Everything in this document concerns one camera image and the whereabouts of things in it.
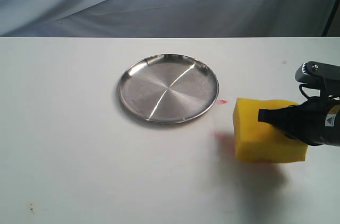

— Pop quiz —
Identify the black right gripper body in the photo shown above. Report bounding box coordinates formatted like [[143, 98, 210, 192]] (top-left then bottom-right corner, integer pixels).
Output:
[[294, 97, 339, 146]]

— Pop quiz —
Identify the yellow sponge block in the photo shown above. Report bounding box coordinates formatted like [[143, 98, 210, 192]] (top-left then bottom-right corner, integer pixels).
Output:
[[233, 98, 308, 163]]

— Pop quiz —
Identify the black backdrop stand pole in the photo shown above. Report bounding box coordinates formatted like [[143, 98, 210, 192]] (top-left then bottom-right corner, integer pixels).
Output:
[[321, 0, 339, 37]]

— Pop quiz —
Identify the round stainless steel plate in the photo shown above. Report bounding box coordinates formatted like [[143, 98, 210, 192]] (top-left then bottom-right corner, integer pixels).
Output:
[[117, 54, 219, 124]]

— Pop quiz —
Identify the white backdrop cloth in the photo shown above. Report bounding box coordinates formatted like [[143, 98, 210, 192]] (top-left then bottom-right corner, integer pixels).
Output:
[[1, 0, 335, 38]]

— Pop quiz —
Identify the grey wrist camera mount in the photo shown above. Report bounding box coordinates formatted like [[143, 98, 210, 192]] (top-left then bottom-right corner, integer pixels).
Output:
[[295, 61, 339, 84]]

